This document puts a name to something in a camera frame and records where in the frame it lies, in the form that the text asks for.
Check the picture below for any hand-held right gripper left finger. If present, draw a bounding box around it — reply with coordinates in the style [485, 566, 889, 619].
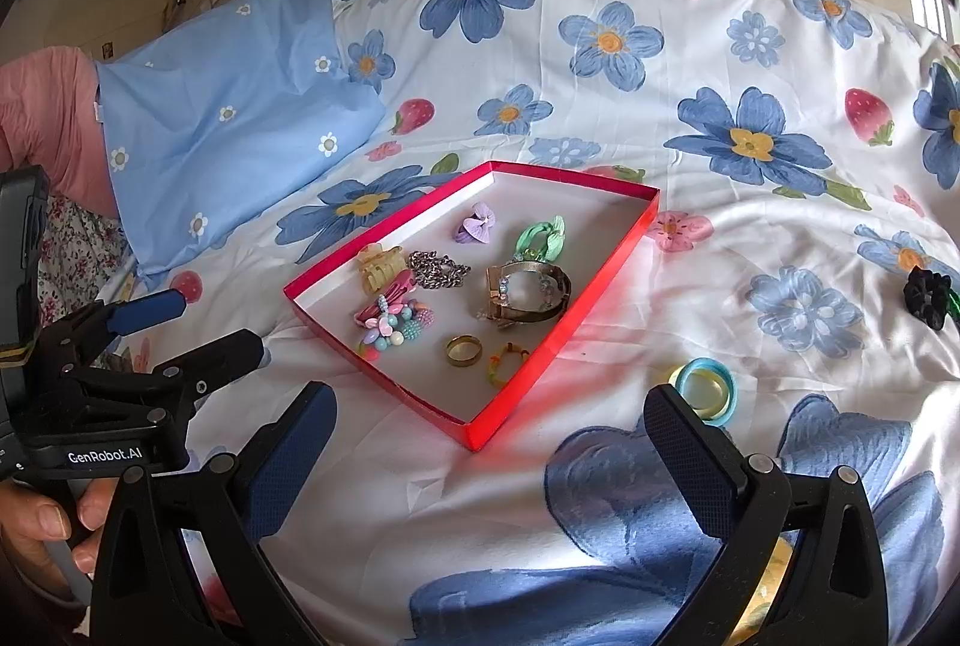
[90, 380, 340, 646]

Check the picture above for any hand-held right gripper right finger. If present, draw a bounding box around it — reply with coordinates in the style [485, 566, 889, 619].
[643, 383, 890, 646]

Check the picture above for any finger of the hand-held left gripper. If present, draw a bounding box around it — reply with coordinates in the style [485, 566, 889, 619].
[37, 290, 188, 378]
[90, 329, 265, 422]

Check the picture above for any yellow bangle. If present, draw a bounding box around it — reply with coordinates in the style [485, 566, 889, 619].
[675, 367, 732, 416]

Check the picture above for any light blue bangle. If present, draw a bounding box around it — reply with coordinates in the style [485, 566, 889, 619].
[670, 357, 742, 429]

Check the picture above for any pink beaded hair clip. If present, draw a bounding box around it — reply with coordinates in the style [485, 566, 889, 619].
[354, 275, 437, 358]

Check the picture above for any yellow hair claw clip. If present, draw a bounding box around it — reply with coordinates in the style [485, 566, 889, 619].
[356, 245, 410, 295]

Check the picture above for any gold ring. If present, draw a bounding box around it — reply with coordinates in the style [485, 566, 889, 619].
[445, 335, 486, 368]

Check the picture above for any bronze mesh band watch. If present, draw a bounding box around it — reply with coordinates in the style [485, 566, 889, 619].
[474, 260, 575, 326]

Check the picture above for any silver chain bracelet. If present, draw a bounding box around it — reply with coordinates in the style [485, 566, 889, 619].
[406, 250, 472, 291]

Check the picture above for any red shallow box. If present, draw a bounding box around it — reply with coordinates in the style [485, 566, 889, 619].
[283, 161, 661, 453]

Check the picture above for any person's left hand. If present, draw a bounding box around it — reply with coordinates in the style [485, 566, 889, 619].
[0, 477, 121, 609]

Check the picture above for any white red floral cloth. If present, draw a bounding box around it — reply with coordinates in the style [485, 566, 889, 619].
[37, 196, 134, 326]

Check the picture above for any light blue pillow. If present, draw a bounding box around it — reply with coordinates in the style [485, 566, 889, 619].
[94, 0, 389, 291]

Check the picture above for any floral bed sheet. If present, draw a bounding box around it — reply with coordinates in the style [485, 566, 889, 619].
[97, 0, 960, 646]

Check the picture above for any pink cloth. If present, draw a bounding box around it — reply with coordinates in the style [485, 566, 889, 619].
[0, 46, 121, 220]

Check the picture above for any black scrunchie with green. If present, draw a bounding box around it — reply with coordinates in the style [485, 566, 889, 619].
[902, 267, 960, 333]

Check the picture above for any purple bow hair clip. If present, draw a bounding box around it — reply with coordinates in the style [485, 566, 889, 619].
[452, 202, 500, 246]

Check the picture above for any window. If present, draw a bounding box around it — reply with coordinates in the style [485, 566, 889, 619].
[909, 0, 959, 45]

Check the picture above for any green fabric hair tie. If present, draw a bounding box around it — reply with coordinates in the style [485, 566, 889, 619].
[512, 215, 569, 265]

